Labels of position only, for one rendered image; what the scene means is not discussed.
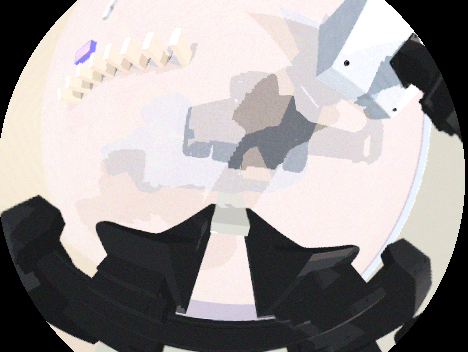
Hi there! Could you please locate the purple rectangular block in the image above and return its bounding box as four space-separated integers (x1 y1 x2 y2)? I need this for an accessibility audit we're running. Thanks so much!
74 39 97 66

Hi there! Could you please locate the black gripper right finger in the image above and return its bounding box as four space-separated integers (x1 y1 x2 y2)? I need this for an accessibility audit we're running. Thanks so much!
243 208 360 318

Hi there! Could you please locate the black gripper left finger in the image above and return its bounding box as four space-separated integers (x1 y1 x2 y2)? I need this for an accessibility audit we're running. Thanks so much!
96 204 215 314

